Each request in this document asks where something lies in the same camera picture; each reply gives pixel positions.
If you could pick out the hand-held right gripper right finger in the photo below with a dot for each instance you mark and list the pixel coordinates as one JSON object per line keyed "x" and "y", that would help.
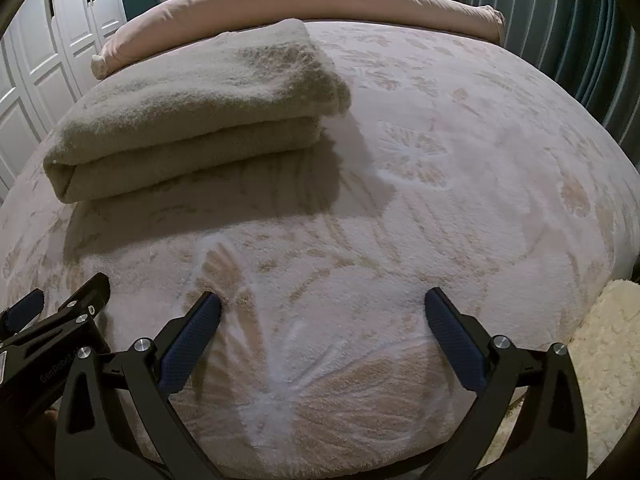
{"x": 455, "y": 345}

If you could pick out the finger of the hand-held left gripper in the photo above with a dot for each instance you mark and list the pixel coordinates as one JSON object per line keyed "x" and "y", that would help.
{"x": 25, "y": 307}
{"x": 75, "y": 305}

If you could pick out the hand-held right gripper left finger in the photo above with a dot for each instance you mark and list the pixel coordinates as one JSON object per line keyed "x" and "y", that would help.
{"x": 192, "y": 345}

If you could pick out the beige towel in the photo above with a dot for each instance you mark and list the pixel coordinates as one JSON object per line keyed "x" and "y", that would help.
{"x": 200, "y": 95}

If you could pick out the cream fluffy rug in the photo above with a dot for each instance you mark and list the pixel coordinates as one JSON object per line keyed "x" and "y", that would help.
{"x": 610, "y": 360}

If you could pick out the white wardrobe doors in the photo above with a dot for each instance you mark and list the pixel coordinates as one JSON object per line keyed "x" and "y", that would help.
{"x": 45, "y": 60}

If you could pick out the grey pleated curtain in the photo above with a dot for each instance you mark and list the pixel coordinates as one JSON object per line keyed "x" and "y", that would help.
{"x": 560, "y": 25}

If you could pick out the pink pillow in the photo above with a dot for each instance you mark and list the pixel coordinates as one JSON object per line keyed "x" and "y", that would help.
{"x": 310, "y": 5}

